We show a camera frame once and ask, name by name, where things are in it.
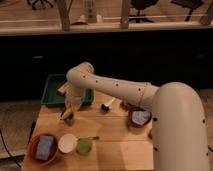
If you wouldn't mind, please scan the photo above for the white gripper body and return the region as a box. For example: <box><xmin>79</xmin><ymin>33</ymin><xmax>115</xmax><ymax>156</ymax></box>
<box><xmin>65</xmin><ymin>86</ymin><xmax>86</xmax><ymax>111</ymax></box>

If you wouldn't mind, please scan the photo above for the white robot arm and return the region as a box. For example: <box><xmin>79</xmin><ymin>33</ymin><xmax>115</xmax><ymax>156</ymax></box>
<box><xmin>66</xmin><ymin>62</ymin><xmax>210</xmax><ymax>171</ymax></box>

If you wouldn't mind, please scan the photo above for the small metal cup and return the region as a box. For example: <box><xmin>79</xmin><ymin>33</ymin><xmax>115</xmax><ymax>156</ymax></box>
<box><xmin>60</xmin><ymin>112</ymin><xmax>74</xmax><ymax>126</ymax></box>

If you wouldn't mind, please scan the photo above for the white cup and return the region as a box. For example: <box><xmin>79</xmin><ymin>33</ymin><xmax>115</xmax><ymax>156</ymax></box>
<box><xmin>58</xmin><ymin>134</ymin><xmax>77</xmax><ymax>154</ymax></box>

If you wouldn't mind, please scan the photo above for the green plastic tray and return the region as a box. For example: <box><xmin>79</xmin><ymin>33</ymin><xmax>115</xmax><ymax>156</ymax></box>
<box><xmin>40</xmin><ymin>73</ymin><xmax>95</xmax><ymax>108</ymax></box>

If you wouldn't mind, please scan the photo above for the green spoon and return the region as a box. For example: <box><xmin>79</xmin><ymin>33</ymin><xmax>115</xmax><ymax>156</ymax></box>
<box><xmin>76</xmin><ymin>136</ymin><xmax>100</xmax><ymax>155</ymax></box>

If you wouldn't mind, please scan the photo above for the blue sponge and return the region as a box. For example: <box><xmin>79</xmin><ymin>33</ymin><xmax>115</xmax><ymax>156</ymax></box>
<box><xmin>35</xmin><ymin>135</ymin><xmax>53</xmax><ymax>161</ymax></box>

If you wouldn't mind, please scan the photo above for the red bowl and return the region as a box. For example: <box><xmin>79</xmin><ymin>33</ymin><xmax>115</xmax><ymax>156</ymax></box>
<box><xmin>27</xmin><ymin>133</ymin><xmax>58</xmax><ymax>166</ymax></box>

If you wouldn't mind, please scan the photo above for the brown bowl with cloth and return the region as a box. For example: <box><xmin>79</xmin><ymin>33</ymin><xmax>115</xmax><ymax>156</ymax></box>
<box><xmin>128</xmin><ymin>108</ymin><xmax>152</xmax><ymax>128</ymax></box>

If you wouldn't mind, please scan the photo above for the yellow potato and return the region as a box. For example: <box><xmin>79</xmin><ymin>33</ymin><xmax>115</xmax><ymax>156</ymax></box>
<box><xmin>148</xmin><ymin>129</ymin><xmax>153</xmax><ymax>139</ymax></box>

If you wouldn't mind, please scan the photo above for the office chair left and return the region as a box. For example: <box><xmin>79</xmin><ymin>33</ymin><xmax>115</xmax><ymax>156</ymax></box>
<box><xmin>26</xmin><ymin>0</ymin><xmax>54</xmax><ymax>10</ymax></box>

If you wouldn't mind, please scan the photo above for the office chair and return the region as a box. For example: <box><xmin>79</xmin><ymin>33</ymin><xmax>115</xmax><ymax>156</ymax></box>
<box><xmin>171</xmin><ymin>0</ymin><xmax>204</xmax><ymax>22</ymax></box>
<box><xmin>26</xmin><ymin>0</ymin><xmax>54</xmax><ymax>10</ymax></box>
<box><xmin>129</xmin><ymin>0</ymin><xmax>158</xmax><ymax>23</ymax></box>

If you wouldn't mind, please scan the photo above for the office chair middle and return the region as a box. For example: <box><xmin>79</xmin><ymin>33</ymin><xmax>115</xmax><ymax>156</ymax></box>
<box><xmin>129</xmin><ymin>0</ymin><xmax>158</xmax><ymax>23</ymax></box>

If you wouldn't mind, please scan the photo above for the office chair right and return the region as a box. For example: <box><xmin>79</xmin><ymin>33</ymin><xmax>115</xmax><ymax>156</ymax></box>
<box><xmin>171</xmin><ymin>0</ymin><xmax>204</xmax><ymax>22</ymax></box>

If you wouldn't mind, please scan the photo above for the white handled brush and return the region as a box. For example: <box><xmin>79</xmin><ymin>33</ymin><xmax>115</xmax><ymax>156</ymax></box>
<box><xmin>101</xmin><ymin>98</ymin><xmax>115</xmax><ymax>112</ymax></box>

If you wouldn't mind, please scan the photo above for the black cable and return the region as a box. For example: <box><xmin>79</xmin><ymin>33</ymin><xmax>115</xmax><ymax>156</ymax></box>
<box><xmin>0</xmin><ymin>129</ymin><xmax>22</xmax><ymax>169</ymax></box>

